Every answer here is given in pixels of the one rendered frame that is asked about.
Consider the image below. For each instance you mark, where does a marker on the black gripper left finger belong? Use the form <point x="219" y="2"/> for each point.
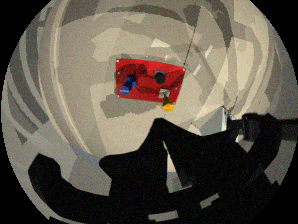
<point x="152" y="157"/>

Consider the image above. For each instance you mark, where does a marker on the red circuit board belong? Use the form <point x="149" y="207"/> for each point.
<point x="149" y="81"/>

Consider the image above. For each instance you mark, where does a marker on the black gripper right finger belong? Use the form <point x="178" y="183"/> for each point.
<point x="186" y="149"/>

